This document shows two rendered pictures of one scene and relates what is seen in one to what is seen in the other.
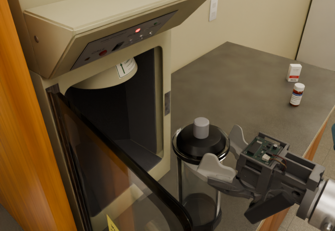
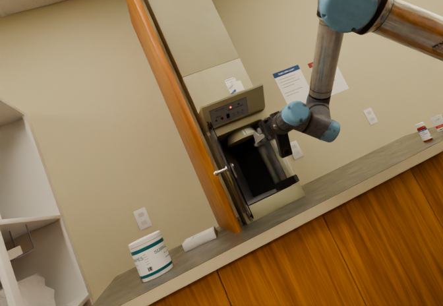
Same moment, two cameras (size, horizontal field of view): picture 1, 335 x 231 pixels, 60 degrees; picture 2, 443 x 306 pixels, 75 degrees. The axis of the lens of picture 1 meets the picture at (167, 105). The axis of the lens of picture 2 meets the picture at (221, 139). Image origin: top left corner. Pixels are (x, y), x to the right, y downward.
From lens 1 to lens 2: 1.06 m
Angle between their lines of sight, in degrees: 55
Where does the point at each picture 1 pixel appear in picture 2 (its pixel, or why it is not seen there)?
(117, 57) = (237, 124)
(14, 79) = (189, 121)
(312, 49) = not seen: outside the picture
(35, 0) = not seen: hidden behind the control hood
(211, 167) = (257, 138)
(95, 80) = (235, 138)
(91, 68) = (226, 129)
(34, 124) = (196, 134)
